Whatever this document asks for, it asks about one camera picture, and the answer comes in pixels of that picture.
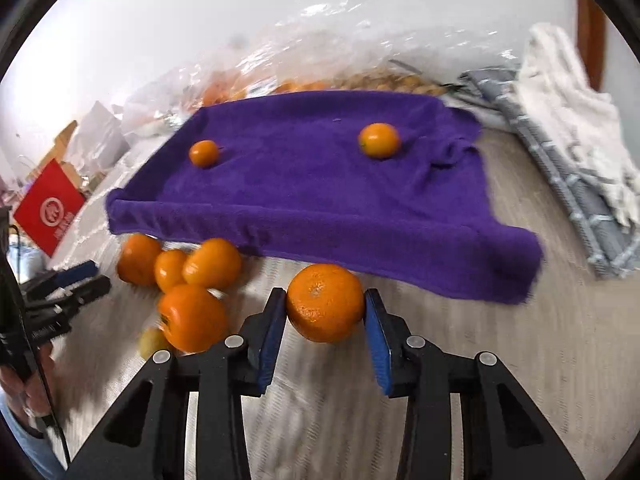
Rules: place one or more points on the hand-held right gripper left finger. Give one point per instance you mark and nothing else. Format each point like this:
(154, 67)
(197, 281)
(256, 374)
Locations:
(272, 347)

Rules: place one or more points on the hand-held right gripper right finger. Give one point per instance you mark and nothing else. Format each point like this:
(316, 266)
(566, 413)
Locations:
(377, 350)

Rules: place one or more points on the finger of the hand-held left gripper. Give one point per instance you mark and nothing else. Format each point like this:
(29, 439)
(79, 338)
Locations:
(75, 273)
(80, 295)

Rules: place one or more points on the mandarin orange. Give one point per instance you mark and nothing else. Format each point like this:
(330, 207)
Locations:
(136, 260)
(212, 263)
(325, 305)
(169, 271)

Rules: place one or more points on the large smooth orange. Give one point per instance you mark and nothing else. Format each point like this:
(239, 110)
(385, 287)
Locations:
(192, 317)

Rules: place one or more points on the small yellow-green fruit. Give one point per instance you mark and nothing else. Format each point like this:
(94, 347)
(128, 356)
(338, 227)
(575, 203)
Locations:
(151, 344)

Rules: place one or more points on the purple towel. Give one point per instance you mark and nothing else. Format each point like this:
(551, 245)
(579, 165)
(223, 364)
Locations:
(310, 195)

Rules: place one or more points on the small orange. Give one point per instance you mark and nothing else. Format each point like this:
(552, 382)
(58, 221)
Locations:
(379, 140)
(204, 154)

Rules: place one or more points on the person's left forearm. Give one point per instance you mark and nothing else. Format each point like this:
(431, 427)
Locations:
(25, 445)

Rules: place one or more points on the person's left hand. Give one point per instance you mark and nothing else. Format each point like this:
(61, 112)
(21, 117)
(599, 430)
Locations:
(25, 395)

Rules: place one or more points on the red paper bag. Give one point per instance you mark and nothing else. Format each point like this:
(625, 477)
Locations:
(47, 210)

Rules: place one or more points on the striped bed cover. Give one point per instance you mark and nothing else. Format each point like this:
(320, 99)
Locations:
(500, 360)

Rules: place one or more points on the cardboard box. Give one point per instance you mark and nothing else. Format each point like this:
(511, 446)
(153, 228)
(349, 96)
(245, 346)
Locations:
(62, 135)

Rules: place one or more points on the white paper bag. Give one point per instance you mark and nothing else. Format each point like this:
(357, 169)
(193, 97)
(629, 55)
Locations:
(97, 130)

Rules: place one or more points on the clear plastic bag of oranges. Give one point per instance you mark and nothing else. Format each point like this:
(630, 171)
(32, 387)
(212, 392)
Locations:
(220, 85)

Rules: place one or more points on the grey checked folded cloth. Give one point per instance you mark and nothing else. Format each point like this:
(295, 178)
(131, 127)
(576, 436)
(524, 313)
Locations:
(575, 195)

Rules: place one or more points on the clear plastic bag of longans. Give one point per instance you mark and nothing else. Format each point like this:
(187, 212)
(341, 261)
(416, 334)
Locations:
(390, 50)

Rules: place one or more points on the white striped towel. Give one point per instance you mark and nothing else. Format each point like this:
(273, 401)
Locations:
(565, 95)

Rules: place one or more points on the wooden door frame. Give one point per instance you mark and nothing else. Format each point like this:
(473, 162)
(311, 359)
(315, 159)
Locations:
(592, 35)

